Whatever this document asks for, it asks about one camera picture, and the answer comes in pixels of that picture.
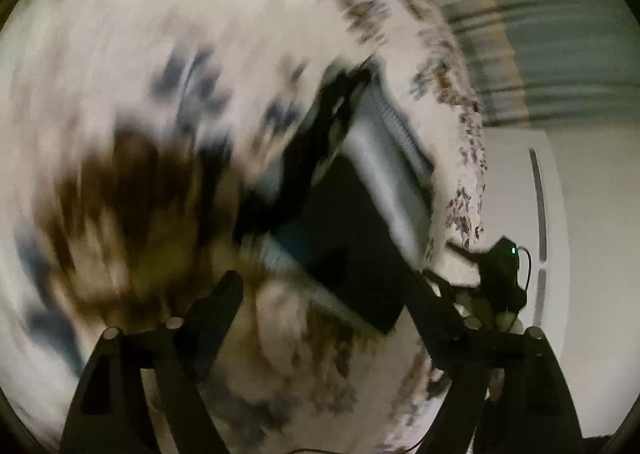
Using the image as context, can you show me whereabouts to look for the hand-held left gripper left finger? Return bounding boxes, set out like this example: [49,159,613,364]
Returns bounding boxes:
[60,270,246,454]

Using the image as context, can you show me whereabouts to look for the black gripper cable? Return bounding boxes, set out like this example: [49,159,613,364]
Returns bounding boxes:
[515,247,534,296]

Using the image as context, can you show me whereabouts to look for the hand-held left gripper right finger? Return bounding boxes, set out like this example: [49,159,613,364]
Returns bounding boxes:
[407,269,583,454]

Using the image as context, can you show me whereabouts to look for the person's right hand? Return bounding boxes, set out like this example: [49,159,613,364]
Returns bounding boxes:
[452,291,521,332]

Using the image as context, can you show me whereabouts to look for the black grey white striped sweater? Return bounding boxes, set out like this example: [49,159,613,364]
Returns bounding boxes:
[235,59,436,335]

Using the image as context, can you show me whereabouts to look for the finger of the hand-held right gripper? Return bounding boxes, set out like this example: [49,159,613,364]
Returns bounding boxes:
[445,240,483,267]

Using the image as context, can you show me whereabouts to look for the floral blanket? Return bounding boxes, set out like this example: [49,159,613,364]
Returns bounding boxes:
[0,0,488,454]

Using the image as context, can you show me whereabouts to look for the wide grey-green curtain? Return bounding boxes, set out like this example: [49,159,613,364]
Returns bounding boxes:
[442,0,640,127]

